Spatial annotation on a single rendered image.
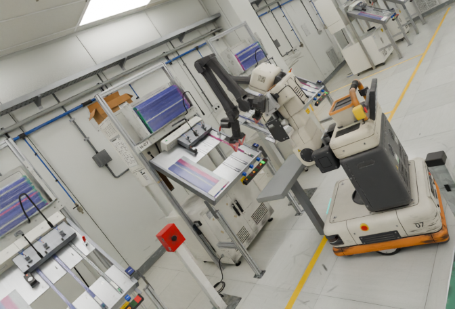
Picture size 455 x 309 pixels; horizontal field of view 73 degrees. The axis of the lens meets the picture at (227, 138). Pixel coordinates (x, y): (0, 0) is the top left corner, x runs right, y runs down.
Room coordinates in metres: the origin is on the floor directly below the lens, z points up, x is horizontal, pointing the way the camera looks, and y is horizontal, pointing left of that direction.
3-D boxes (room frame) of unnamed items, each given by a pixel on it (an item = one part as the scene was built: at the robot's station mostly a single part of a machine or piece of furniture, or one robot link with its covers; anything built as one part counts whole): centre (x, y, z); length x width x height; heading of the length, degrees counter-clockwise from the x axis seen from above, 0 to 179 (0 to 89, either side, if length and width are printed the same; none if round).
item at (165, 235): (2.13, 0.74, 0.39); 0.24 x 0.24 x 0.78; 40
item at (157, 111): (2.89, 0.36, 1.52); 0.51 x 0.13 x 0.27; 130
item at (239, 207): (2.95, 0.48, 0.31); 0.70 x 0.65 x 0.62; 130
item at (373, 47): (6.14, -3.36, 0.95); 1.36 x 0.82 x 1.90; 40
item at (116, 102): (3.06, 0.63, 1.82); 0.68 x 0.30 x 0.20; 130
